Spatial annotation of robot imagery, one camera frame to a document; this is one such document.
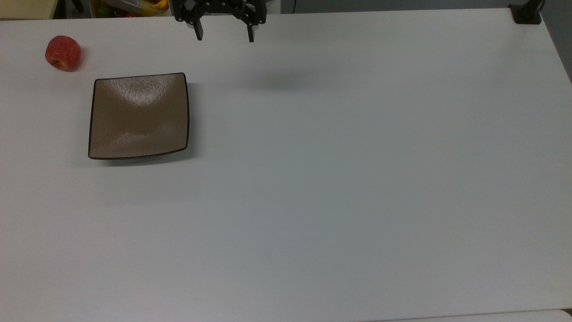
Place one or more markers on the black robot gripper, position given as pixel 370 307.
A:
pixel 221 8

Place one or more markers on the red apple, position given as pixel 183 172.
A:
pixel 63 52

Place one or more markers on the brown square ceramic plate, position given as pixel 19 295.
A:
pixel 138 116

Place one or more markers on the yellow fruit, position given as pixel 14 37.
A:
pixel 158 5

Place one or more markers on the fruit basket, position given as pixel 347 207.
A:
pixel 129 6

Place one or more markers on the green fruit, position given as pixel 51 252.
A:
pixel 103 11

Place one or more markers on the black table clamp mount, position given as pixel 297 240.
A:
pixel 526 13

